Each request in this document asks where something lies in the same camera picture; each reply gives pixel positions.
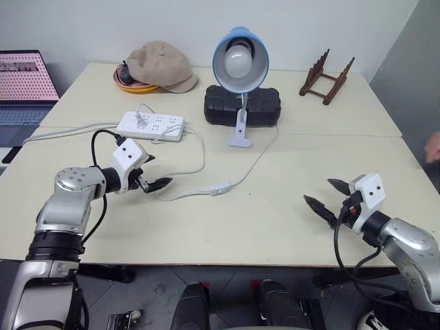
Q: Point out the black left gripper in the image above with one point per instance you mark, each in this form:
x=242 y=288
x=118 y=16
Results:
x=138 y=181

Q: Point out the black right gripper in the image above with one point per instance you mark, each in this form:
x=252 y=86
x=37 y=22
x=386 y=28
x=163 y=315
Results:
x=354 y=201

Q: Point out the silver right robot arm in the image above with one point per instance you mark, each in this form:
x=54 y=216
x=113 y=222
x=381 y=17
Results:
x=409 y=240

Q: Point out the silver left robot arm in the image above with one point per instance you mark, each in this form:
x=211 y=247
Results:
x=68 y=206

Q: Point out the blue clip desk lamp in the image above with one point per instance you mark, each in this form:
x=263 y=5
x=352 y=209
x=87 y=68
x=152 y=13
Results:
x=237 y=34

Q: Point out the bare person hand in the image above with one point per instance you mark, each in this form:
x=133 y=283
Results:
x=434 y=148

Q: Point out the white power strip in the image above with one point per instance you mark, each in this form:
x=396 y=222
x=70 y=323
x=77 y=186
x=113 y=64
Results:
x=161 y=125

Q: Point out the black table leg base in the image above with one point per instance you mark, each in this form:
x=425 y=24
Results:
x=343 y=276

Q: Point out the orange yellow bowl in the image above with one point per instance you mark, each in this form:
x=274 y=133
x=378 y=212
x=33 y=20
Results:
x=137 y=88

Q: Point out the dark object in plate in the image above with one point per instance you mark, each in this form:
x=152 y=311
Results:
x=124 y=74

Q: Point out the beige newsboy cap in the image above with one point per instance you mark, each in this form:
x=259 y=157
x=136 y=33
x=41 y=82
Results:
x=161 y=65

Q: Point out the black plastic block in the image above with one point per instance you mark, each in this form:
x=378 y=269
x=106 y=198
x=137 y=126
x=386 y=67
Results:
x=261 y=106

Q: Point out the black rounded cover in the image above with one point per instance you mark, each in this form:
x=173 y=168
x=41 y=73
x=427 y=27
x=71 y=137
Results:
x=190 y=306
x=282 y=306

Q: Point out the brown wooden rack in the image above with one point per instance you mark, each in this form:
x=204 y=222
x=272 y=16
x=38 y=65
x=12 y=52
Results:
x=314 y=74

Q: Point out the white black sneaker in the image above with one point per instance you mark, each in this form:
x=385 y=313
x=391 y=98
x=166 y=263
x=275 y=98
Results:
x=369 y=321

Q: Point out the white light bulb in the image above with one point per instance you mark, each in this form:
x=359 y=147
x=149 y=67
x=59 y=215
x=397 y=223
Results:
x=238 y=62

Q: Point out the metal caster wheel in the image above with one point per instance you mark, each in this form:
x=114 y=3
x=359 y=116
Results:
x=123 y=319

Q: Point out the grey laptop with pink screen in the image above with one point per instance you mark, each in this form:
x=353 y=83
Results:
x=24 y=79

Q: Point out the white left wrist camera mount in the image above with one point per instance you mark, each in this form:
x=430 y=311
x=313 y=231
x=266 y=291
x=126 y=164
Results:
x=127 y=154

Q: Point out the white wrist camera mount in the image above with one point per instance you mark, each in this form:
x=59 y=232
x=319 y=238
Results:
x=127 y=154
x=371 y=190

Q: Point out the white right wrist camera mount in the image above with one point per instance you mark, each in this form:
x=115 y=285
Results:
x=371 y=190

